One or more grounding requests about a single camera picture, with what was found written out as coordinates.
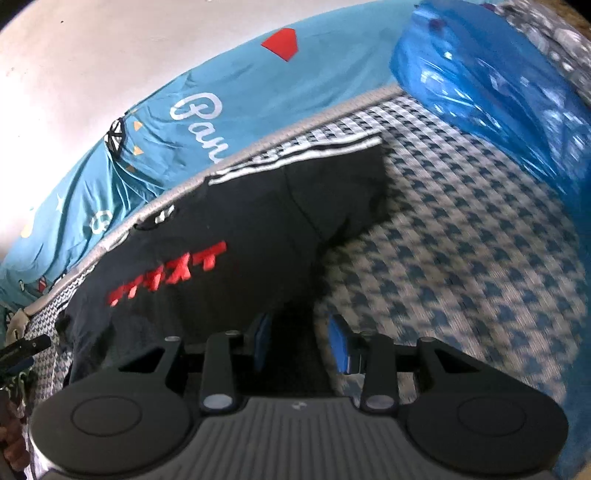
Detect blue cartoon print bedsheet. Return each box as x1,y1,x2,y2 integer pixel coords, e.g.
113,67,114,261
1,1,415,310

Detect black t-shirt white stripes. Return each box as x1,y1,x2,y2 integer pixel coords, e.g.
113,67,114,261
56,135,389,383

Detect houndstooth blue white blanket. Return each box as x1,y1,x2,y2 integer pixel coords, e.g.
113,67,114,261
28,87,590,479

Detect blue plastic bag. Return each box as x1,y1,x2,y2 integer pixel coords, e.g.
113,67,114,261
390,1,590,200

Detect person left hand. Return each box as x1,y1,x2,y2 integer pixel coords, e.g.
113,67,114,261
1,390,31,479

